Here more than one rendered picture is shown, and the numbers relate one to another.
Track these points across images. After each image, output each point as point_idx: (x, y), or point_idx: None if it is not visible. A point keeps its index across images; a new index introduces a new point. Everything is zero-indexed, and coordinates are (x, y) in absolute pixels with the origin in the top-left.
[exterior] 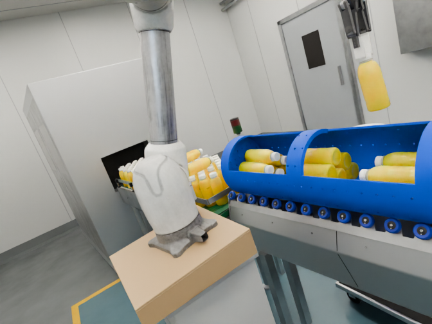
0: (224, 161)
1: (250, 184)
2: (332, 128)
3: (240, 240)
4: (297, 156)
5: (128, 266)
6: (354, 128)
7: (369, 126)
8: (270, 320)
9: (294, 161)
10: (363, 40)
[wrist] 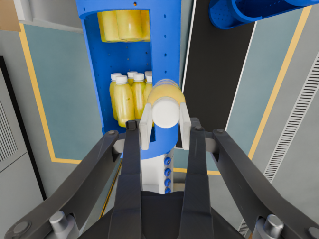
0: None
1: None
2: (150, 18)
3: None
4: (78, 5)
5: None
6: (151, 58)
7: (153, 79)
8: (62, 25)
9: (76, 2)
10: (182, 127)
